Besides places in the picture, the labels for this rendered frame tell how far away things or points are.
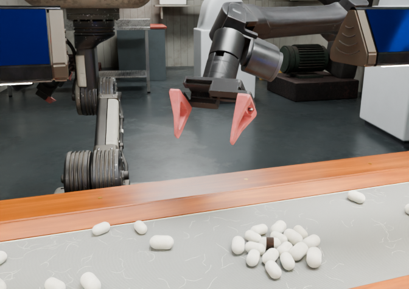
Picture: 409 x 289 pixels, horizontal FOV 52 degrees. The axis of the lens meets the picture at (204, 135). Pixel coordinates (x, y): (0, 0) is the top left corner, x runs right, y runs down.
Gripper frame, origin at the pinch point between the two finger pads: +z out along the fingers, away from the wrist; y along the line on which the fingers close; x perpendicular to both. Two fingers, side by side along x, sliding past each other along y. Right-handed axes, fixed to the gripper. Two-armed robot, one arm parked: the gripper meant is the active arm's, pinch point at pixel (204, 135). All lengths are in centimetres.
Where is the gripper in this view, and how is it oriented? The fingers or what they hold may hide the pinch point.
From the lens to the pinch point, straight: 68.4
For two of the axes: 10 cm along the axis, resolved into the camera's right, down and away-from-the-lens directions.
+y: -9.3, -1.1, 3.5
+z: -2.3, 9.1, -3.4
